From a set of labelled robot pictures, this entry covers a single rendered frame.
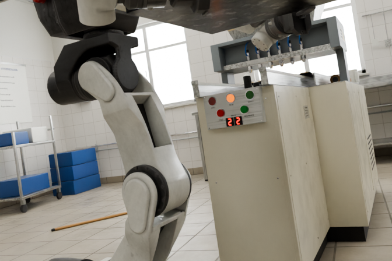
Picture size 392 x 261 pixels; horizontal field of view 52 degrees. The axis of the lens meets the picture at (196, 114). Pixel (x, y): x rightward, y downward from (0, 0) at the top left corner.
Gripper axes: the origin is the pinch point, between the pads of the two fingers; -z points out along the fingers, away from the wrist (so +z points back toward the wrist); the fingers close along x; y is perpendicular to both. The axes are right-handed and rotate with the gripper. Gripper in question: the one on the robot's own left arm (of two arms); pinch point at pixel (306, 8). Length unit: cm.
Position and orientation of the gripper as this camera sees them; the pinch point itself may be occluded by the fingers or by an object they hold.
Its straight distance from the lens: 116.7
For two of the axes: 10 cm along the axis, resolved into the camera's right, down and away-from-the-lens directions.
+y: 9.6, -1.4, 2.5
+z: -2.5, 0.6, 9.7
